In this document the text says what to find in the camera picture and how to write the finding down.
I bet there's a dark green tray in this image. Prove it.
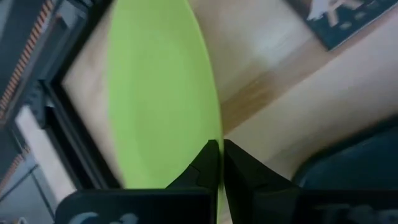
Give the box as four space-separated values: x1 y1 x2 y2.
292 116 398 191

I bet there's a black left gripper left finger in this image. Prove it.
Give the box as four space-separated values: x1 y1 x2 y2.
166 139 221 191

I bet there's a lime green plate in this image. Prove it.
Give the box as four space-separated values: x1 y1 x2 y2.
106 0 224 224

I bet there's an Acadia national park book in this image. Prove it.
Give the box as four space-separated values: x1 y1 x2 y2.
285 0 398 51

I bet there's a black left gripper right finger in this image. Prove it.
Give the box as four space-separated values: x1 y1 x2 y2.
223 139 300 224

